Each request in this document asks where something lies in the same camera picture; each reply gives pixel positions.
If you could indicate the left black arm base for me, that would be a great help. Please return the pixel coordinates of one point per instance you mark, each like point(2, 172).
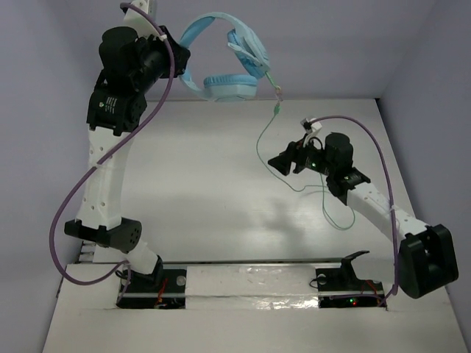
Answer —
point(168, 295)

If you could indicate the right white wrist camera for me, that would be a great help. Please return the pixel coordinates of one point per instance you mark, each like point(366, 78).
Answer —
point(311, 127)

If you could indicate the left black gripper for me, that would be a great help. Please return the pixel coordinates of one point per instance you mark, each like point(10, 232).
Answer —
point(176, 56)

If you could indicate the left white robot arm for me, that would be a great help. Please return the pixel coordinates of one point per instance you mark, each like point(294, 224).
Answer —
point(112, 122)

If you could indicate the white front board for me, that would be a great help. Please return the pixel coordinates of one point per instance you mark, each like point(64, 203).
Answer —
point(87, 320)

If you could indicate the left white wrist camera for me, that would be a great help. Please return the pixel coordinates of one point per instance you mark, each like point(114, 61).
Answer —
point(140, 16)

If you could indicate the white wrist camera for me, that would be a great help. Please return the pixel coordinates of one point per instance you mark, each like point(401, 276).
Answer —
point(311, 127)
point(140, 16)

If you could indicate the aluminium rail left side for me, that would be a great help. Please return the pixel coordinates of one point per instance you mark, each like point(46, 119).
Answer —
point(86, 252)

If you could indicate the light blue headphones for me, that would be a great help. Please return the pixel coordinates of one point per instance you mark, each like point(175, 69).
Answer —
point(228, 60)

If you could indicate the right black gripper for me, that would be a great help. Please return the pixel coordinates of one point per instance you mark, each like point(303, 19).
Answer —
point(295, 152)

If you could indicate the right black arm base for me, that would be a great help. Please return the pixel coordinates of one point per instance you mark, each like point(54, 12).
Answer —
point(341, 288)

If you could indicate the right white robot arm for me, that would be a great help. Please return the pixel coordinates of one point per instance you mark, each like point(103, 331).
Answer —
point(424, 254)

